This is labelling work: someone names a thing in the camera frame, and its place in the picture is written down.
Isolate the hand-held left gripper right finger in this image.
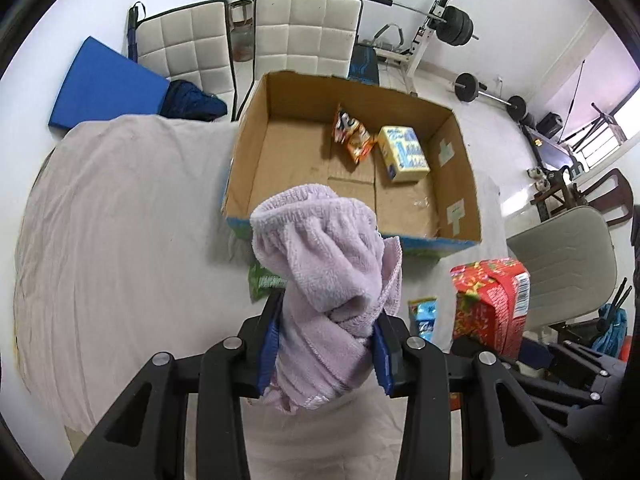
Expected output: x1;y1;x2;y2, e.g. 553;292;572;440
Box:
371;312;583;480

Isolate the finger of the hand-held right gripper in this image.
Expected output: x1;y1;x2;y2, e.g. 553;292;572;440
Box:
509;337;622;411
449;334;482;395

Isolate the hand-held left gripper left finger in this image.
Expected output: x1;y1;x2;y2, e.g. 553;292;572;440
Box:
60;291;284;480

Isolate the red snack packet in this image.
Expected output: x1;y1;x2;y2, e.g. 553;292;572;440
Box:
450;257;531;361

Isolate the lavender fleece towel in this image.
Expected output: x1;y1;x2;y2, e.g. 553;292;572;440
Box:
249;184;404;413

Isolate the cardboard box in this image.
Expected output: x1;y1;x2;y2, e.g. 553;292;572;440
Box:
221;71;483;258

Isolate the blue snack packet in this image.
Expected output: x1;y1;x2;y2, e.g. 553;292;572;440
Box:
409;297;440;346

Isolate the green snack packet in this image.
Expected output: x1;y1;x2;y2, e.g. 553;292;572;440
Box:
248;261;289;302

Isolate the blue bag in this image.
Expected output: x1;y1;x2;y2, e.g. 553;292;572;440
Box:
592;302;629;357

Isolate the pale pink table cloth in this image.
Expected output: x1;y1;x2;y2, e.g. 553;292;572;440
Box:
12;115;508;480

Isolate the brown wooden chair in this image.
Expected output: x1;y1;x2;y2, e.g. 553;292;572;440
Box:
530;167;635;231

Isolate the yellow blue box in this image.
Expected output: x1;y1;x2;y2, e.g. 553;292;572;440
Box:
377;126;431;183

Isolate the orange snack packet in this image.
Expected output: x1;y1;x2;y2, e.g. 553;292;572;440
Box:
332;105;377;164

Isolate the black speaker box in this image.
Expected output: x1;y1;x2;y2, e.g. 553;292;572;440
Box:
537;112;564;139

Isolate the black tripod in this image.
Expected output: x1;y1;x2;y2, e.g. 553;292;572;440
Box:
560;102;629;157

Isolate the dark blue cloth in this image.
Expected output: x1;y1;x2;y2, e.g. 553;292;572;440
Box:
161;80;228;122

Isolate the short barbell with black plates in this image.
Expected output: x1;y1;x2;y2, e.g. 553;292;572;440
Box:
452;72;529;121

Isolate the white weight bench rack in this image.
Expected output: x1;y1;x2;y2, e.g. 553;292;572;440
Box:
350;0;461;97

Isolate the blue foam mat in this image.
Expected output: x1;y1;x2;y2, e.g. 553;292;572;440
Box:
48;36;171;136

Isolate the white quilted chair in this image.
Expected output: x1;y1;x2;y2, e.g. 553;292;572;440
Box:
235;0;364;121
134;0;239;122

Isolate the long barbell with black plates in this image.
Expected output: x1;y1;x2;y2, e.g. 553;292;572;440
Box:
234;0;481;49

